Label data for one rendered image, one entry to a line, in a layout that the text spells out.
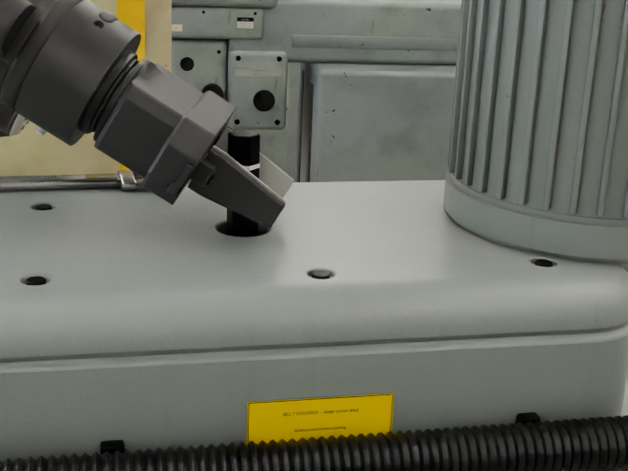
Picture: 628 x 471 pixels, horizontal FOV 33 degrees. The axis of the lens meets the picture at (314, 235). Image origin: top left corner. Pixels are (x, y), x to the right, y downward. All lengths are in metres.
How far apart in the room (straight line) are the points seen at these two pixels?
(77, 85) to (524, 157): 0.29
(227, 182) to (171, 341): 0.13
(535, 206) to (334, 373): 0.18
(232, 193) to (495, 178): 0.18
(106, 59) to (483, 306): 0.28
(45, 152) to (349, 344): 1.90
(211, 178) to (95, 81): 0.09
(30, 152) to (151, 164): 1.81
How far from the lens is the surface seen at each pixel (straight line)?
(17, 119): 0.96
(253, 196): 0.68
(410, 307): 0.63
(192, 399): 0.63
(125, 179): 0.81
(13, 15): 0.67
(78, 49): 0.68
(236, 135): 0.70
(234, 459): 0.62
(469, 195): 0.74
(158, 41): 2.43
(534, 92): 0.69
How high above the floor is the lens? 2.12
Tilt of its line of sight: 19 degrees down
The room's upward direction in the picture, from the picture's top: 3 degrees clockwise
